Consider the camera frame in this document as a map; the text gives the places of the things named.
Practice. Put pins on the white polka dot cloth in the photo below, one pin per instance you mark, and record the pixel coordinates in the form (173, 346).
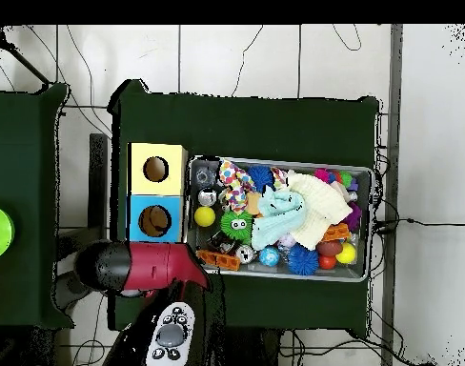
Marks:
(234, 185)

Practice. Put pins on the light teal cloth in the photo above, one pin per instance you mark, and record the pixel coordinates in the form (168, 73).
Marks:
(278, 217)

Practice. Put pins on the cream knitted cloth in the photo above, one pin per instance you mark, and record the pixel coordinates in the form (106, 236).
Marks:
(324, 206)

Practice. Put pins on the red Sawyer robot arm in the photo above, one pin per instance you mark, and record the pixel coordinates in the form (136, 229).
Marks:
(156, 265)

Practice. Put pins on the wooden box with three holes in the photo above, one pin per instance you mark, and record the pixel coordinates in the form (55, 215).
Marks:
(171, 183)

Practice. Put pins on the green spiky ball with eyes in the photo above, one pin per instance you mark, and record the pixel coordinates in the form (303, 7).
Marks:
(236, 225)

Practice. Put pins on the yellow tennis ball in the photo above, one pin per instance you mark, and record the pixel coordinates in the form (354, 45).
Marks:
(204, 216)

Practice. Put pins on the blue spiky rubber ball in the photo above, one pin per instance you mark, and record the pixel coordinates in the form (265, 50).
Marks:
(303, 260)
(260, 177)

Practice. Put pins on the orange toy building brick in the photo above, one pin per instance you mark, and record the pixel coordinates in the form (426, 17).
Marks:
(219, 260)

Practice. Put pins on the blue globe ball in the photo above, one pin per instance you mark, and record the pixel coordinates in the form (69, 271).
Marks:
(269, 256)

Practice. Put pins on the beige round toy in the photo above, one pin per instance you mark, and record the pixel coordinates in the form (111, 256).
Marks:
(158, 219)

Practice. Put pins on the grey round stand base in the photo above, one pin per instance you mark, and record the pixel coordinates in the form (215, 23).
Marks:
(66, 293)

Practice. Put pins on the dark green side table cloth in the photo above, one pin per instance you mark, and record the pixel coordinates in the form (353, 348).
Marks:
(23, 152)

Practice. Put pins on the black tripod pole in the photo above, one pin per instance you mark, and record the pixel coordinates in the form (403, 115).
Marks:
(26, 63)

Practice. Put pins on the grey metal rail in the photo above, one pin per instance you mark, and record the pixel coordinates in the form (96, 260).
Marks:
(394, 114)

